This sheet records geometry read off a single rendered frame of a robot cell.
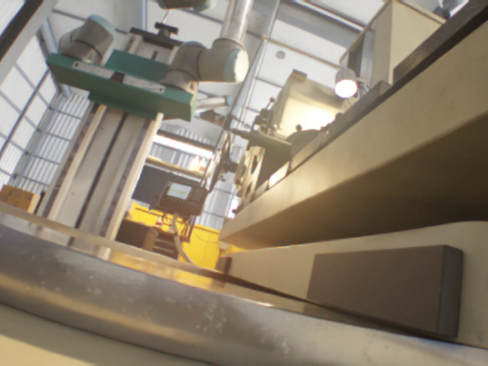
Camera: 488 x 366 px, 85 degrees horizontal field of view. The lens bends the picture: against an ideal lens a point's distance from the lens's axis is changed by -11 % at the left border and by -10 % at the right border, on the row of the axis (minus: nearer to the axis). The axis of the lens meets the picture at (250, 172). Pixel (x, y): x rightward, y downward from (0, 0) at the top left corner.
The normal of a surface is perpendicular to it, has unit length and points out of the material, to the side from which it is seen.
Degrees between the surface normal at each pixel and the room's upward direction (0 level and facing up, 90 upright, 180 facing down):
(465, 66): 90
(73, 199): 90
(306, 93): 90
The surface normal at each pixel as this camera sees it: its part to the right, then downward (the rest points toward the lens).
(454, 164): -0.25, 0.91
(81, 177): 0.17, -0.30
